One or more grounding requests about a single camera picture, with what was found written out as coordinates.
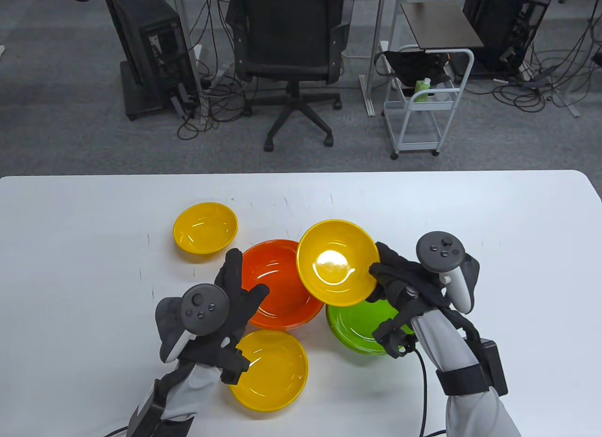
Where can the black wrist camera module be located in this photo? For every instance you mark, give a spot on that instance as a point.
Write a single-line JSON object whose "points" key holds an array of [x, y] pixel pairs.
{"points": [[146, 409], [491, 366]]}

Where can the black office chair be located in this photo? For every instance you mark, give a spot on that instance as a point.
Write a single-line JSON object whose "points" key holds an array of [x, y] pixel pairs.
{"points": [[287, 32]]}

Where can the yellow bowl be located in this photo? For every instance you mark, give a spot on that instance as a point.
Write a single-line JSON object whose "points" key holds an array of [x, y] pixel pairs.
{"points": [[204, 227], [336, 260], [277, 373]]}

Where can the grey handheld controller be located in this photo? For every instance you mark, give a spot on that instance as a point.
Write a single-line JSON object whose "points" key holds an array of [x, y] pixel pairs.
{"points": [[204, 309], [439, 251]]}

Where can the orange bowl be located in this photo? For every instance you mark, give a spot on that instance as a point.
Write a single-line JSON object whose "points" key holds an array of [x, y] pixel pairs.
{"points": [[287, 328], [277, 277]]}

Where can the black bag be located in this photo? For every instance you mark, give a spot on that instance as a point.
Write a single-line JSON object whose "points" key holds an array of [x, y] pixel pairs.
{"points": [[414, 63]]}

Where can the person's left hand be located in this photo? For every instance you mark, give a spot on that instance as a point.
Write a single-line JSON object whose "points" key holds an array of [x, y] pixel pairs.
{"points": [[235, 305]]}

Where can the white utility cart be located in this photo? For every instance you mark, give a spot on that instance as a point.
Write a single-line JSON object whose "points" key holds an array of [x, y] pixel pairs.
{"points": [[425, 108]]}

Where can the person's right hand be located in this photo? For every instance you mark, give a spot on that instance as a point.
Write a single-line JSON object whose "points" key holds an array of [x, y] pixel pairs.
{"points": [[409, 282]]}

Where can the brown side table top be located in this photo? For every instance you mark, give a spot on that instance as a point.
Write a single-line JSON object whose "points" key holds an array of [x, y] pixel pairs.
{"points": [[439, 25]]}

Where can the black computer tower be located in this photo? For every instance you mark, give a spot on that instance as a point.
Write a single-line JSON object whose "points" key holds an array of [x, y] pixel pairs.
{"points": [[146, 42], [503, 18]]}

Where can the green bottle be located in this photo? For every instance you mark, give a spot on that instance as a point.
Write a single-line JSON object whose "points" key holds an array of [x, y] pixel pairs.
{"points": [[421, 91]]}

